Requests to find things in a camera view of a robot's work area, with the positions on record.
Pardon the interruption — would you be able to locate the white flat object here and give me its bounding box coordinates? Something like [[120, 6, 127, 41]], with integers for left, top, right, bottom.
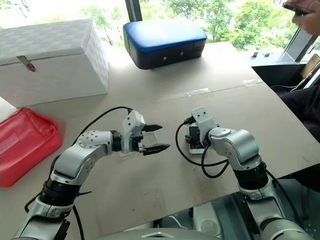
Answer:
[[0, 96, 19, 124]]

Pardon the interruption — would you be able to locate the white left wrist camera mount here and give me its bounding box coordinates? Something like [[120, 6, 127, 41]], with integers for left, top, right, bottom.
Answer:
[[121, 109, 147, 154]]

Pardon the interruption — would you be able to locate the person's dark clothed leg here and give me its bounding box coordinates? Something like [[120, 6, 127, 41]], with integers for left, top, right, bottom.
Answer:
[[276, 81, 320, 144]]

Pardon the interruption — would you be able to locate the white smartphone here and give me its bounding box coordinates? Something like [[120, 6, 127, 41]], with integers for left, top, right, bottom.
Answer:
[[187, 125, 207, 155]]

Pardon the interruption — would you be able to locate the silver robot torso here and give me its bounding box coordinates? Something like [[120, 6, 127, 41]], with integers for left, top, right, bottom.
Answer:
[[96, 225, 209, 240]]

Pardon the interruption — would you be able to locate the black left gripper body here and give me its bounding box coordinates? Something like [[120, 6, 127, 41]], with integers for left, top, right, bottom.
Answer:
[[129, 123, 149, 154]]

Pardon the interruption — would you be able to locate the dark handheld object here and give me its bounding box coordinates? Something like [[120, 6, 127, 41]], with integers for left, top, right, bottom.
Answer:
[[281, 1, 311, 16]]

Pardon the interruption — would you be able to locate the brown cardboard box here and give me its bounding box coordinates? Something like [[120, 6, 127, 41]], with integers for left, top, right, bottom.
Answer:
[[299, 53, 320, 79]]

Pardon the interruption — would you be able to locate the white woven storage box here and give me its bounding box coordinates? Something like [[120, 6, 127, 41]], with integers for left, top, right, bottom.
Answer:
[[0, 18, 110, 109]]

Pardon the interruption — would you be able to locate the thin white cable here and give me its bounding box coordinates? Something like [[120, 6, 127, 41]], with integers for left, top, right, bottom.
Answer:
[[269, 65, 316, 92]]

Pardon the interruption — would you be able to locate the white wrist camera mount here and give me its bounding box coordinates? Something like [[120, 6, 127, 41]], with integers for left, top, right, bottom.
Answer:
[[121, 109, 147, 154], [190, 105, 220, 146]]

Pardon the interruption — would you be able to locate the person's bare hand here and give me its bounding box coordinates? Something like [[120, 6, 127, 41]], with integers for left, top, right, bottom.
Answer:
[[286, 0, 320, 36]]

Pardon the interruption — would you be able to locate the metal box latch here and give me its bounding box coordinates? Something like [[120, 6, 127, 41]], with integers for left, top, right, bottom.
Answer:
[[15, 55, 37, 73]]

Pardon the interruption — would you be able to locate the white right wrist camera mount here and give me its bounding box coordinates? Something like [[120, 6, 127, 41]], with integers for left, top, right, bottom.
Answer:
[[190, 105, 220, 146]]

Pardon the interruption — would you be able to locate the clear tape strip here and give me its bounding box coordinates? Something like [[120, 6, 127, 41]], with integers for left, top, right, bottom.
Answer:
[[185, 87, 210, 97], [241, 78, 263, 87]]

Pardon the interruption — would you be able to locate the dark window pillar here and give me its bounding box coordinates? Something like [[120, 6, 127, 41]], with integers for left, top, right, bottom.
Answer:
[[124, 0, 144, 23]]

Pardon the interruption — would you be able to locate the blue padded case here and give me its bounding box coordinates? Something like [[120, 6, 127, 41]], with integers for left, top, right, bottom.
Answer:
[[122, 18, 209, 71]]

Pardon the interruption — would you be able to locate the black side desk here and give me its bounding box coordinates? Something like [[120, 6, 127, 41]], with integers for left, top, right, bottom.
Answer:
[[250, 50, 320, 89]]

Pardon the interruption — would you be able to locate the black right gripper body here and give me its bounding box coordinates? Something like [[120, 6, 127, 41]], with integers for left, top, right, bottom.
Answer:
[[190, 135, 210, 150]]

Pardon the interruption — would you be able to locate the brown cardboard sheet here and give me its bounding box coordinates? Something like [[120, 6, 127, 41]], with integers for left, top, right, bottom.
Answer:
[[0, 40, 320, 240]]

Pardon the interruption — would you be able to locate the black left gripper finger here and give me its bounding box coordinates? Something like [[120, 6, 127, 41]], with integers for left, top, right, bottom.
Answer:
[[142, 143, 171, 157], [144, 123, 164, 133]]

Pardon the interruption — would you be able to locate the red fabric bag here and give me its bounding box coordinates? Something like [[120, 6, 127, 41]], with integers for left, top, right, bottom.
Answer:
[[0, 107, 63, 189]]

